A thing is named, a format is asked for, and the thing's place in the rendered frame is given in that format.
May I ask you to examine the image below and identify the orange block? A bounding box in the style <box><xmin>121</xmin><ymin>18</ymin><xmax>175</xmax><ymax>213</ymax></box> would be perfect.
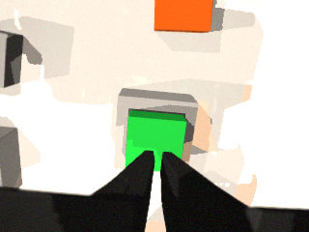
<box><xmin>154</xmin><ymin>0</ymin><xmax>213</xmax><ymax>33</ymax></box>

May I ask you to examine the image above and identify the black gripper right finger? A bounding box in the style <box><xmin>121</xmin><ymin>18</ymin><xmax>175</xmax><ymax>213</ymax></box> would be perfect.
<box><xmin>160</xmin><ymin>152</ymin><xmax>309</xmax><ymax>232</ymax></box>

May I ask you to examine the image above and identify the green button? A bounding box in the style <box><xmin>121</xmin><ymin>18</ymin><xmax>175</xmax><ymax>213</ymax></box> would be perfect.
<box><xmin>113</xmin><ymin>88</ymin><xmax>199</xmax><ymax>172</ymax></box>

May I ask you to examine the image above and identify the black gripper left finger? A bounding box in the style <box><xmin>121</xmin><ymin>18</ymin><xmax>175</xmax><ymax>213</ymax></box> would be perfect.
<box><xmin>0</xmin><ymin>150</ymin><xmax>155</xmax><ymax>232</ymax></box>

